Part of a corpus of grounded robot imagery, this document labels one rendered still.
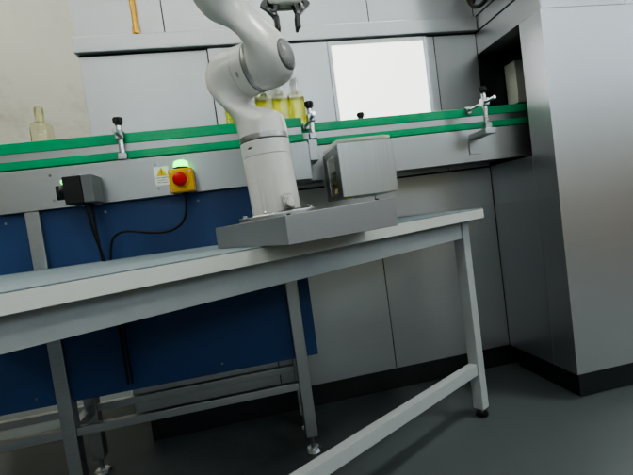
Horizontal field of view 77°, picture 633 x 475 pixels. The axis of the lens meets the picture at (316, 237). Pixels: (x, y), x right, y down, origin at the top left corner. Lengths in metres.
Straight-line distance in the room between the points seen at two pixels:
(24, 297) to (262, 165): 0.52
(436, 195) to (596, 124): 0.61
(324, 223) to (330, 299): 0.90
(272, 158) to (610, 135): 1.29
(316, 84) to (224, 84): 0.73
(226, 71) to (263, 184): 0.28
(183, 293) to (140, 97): 1.05
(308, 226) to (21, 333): 0.50
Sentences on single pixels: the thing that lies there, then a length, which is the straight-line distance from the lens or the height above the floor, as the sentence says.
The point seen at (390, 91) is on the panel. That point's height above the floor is 1.27.
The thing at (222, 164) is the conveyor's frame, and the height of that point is 1.00.
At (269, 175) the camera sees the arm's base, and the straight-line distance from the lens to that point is 0.93.
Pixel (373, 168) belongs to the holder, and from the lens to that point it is 1.19.
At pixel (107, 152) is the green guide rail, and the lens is 1.41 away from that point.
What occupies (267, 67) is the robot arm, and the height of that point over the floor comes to 1.14.
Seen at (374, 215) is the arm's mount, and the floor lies 0.78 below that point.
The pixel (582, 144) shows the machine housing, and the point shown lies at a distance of 1.74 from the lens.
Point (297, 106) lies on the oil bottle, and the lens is 1.51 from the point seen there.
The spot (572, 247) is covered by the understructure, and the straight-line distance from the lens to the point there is 1.69.
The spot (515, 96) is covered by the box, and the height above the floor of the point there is 1.20.
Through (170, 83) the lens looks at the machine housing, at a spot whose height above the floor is 1.38.
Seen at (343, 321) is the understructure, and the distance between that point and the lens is 1.70.
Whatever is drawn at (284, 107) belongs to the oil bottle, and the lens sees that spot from 1.50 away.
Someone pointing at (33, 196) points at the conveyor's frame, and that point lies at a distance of 1.45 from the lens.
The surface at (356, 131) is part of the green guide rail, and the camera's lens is 1.52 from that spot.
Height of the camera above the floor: 0.80
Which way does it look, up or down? 3 degrees down
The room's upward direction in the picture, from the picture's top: 8 degrees counter-clockwise
